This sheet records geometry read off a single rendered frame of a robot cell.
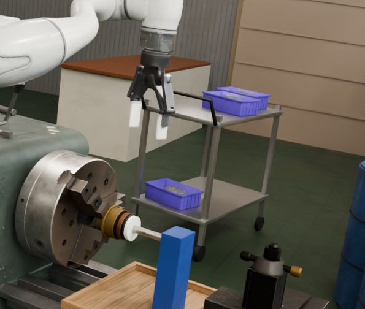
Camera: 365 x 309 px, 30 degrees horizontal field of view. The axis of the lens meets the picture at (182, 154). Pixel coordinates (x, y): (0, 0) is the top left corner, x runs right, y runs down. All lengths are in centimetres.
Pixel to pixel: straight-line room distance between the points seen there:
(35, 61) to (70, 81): 572
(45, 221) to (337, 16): 727
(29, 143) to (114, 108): 485
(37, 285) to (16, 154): 38
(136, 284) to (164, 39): 72
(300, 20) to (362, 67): 96
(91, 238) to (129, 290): 19
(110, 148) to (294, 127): 297
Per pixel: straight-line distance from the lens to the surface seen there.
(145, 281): 204
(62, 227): 187
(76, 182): 185
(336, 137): 893
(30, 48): 127
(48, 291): 199
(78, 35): 140
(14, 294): 198
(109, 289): 197
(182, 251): 179
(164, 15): 171
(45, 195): 185
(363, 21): 879
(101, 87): 684
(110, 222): 186
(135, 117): 185
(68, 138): 210
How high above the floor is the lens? 172
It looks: 13 degrees down
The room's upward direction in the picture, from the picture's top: 8 degrees clockwise
